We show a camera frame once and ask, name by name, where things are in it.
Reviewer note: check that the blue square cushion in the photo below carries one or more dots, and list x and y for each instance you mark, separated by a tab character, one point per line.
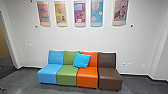
81	60

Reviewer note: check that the orange sofa seat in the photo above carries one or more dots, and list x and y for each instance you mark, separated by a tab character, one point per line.
87	76

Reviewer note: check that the purple wall poster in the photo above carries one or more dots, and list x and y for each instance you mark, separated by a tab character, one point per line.
79	13

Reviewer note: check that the pink and navy wall poster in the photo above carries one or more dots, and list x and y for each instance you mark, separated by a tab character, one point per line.
120	12

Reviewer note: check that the light blue wall poster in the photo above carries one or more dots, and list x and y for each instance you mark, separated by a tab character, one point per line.
97	12

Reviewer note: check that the orange and blue wall poster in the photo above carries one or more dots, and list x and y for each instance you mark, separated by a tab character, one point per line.
43	13

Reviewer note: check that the brown sofa seat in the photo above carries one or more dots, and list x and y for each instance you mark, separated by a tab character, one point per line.
109	78

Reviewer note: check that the green sofa seat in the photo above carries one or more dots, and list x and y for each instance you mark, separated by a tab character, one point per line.
67	75

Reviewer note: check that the blue sofa seat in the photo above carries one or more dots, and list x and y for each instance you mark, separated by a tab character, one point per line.
50	73

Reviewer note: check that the yellow and pink wall poster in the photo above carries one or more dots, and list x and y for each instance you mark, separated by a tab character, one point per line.
61	14

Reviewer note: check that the brown wooden door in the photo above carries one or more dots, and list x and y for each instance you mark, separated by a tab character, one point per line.
4	43

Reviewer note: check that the white wall light switch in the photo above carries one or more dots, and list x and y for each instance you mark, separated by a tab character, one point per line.
28	44

